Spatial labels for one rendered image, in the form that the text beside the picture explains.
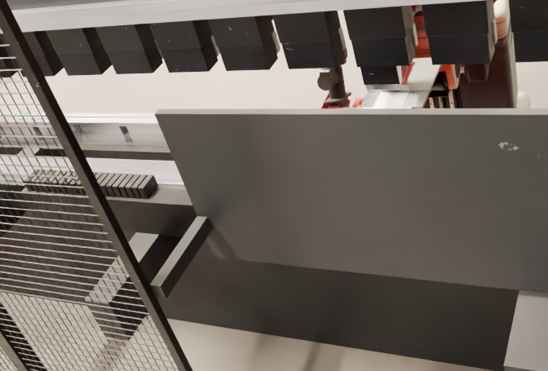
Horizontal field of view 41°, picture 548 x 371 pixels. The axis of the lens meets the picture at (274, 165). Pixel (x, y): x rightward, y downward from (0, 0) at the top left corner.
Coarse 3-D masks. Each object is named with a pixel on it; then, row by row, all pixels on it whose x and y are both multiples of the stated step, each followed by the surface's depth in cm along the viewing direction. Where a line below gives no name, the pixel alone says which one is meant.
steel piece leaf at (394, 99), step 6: (384, 90) 209; (390, 90) 208; (396, 90) 207; (402, 90) 207; (408, 90) 206; (378, 96) 208; (384, 96) 207; (390, 96) 206; (396, 96) 205; (402, 96) 205; (378, 102) 205; (384, 102) 205; (390, 102) 204; (396, 102) 203; (402, 102) 202
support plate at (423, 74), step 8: (416, 64) 217; (424, 64) 216; (440, 64) 214; (400, 72) 216; (416, 72) 214; (424, 72) 212; (432, 72) 211; (408, 80) 211; (416, 80) 210; (424, 80) 209; (432, 80) 208; (416, 88) 206; (424, 88) 205; (368, 96) 210; (376, 96) 209; (408, 96) 204; (416, 96) 203; (424, 96) 202; (360, 104) 207; (368, 104) 206; (408, 104) 201; (416, 104) 200; (424, 104) 200
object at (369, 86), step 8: (368, 72) 195; (376, 72) 194; (384, 72) 193; (392, 72) 192; (368, 80) 197; (376, 80) 196; (384, 80) 194; (392, 80) 193; (400, 80) 194; (368, 88) 199; (376, 88) 198; (384, 88) 197; (392, 88) 196; (400, 88) 195
